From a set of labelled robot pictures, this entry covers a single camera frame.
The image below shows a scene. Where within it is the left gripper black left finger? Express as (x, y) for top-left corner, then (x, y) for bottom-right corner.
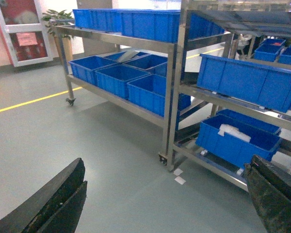
(0, 158), (87, 233)

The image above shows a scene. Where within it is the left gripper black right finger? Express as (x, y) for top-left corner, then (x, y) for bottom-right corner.
(245, 155), (291, 233)

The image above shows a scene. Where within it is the blue bin bottom layer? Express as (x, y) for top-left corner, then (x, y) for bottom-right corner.
(196, 115), (282, 168)

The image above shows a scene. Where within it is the long blue bin middle layer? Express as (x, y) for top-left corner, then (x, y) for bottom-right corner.
(197, 54), (291, 113)

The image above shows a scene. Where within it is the steel shelf rack right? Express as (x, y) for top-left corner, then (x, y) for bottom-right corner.
(168, 0), (291, 192)

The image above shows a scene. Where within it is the steel shelf cart left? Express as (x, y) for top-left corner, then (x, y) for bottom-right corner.
(49, 18), (233, 172)

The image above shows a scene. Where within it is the blue bin cart middle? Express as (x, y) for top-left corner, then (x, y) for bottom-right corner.
(95, 65), (150, 100)

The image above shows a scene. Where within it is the blue bin cart left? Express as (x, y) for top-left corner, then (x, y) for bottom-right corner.
(69, 56), (119, 86)

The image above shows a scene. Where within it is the blue bin cart front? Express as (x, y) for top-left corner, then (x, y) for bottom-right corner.
(127, 74), (167, 117)

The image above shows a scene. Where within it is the potted green plant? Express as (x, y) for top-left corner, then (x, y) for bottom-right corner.
(41, 9), (75, 63)

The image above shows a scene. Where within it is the red fire cabinet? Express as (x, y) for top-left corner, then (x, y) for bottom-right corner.
(0, 0), (53, 67)

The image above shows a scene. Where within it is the long blue bin cart top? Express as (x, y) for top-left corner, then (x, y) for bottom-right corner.
(73, 9), (180, 43)

